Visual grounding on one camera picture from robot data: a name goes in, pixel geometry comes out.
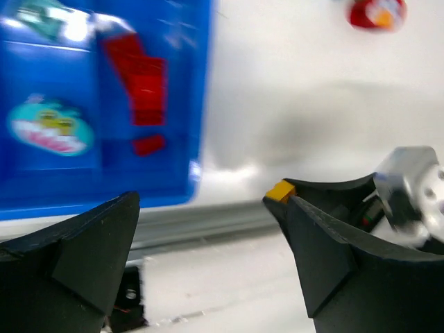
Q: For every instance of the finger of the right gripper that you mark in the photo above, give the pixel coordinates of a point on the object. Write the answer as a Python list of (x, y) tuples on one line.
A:
[(353, 202)]

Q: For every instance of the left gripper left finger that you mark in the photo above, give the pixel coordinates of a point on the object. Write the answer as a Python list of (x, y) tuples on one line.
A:
[(65, 278)]

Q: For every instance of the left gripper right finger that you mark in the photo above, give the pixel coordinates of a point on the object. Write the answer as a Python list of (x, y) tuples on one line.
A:
[(353, 281)]

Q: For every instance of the small orange lego plate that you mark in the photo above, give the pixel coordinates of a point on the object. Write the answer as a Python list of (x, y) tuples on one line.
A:
[(281, 192)]

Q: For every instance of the red flower print lego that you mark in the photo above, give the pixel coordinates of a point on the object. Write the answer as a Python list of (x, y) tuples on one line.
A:
[(377, 15)]

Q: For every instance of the red square lego brick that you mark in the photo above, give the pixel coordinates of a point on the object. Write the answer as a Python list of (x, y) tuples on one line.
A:
[(144, 78)]

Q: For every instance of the teal green number lego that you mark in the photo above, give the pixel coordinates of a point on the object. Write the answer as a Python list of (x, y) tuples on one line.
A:
[(53, 19)]

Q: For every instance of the blue compartment tray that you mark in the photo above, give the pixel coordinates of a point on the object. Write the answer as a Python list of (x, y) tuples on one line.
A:
[(68, 142)]

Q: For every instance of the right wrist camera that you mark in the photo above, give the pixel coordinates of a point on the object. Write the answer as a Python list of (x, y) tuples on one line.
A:
[(409, 183)]

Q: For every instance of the aluminium rail frame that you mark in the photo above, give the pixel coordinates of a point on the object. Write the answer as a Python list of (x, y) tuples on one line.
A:
[(158, 228)]

